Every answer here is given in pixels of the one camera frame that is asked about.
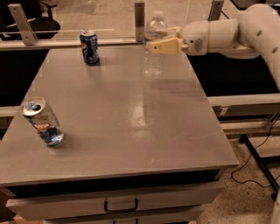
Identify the right metal bracket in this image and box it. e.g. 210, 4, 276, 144
208, 0, 224, 21

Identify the silver soda can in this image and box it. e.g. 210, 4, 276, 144
20, 96, 64, 147

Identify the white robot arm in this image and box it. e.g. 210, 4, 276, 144
145, 3, 280, 88

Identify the black stand leg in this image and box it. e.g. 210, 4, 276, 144
239, 134, 280, 200

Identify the left metal bracket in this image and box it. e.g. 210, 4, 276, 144
8, 3, 38, 46

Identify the black floor cable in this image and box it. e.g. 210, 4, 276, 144
230, 115, 280, 189

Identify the black office chair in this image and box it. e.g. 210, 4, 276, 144
0, 0, 60, 40

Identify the metal bracket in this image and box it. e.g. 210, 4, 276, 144
8, 3, 38, 46
134, 0, 145, 42
208, 0, 224, 21

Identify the blue pepsi can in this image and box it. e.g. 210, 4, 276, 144
80, 30, 100, 65

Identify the glass partition panel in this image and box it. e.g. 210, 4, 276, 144
0, 0, 246, 42

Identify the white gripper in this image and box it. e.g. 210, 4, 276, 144
146, 20, 209, 56

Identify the clear plastic water bottle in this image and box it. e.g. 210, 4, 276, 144
143, 10, 167, 78

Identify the black drawer handle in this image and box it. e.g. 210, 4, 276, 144
103, 199, 138, 214

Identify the middle metal bracket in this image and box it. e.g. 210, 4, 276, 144
134, 0, 145, 42

